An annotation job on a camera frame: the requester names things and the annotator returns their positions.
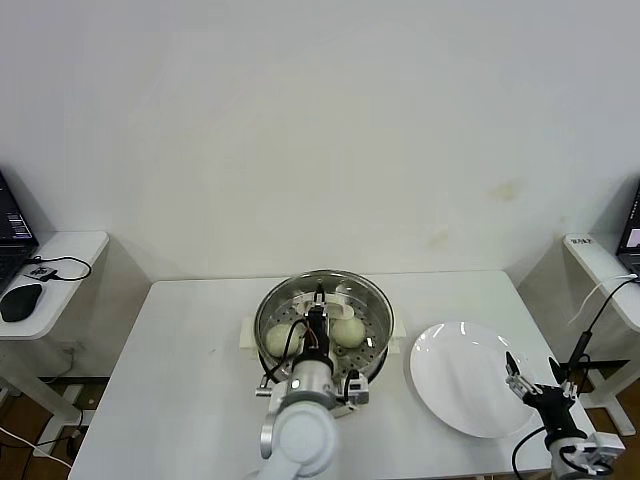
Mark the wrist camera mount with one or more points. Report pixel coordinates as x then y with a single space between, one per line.
605 450
357 392

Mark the black computer mouse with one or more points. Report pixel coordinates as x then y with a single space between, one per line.
20 302

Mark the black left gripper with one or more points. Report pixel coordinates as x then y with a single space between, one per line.
320 325

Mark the white round plate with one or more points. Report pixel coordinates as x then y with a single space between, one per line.
460 380

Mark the stainless steel steamer basket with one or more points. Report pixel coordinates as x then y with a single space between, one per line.
246 327

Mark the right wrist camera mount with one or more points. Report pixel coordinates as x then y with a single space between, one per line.
605 450

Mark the white steamed baozi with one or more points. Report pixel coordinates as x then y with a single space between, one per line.
347 332
277 344

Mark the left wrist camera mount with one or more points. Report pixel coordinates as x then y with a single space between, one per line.
357 392

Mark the cream electric cooking pot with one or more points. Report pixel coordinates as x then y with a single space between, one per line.
380 381

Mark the black laptop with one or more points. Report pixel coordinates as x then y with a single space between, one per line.
10 240
631 235

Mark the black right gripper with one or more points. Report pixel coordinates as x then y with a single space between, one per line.
552 410

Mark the small black usb hub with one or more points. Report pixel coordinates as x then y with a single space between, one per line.
40 273

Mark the labelled white side table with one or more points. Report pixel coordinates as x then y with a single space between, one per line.
600 260

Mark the white wall outlet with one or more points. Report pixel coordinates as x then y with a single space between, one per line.
70 346

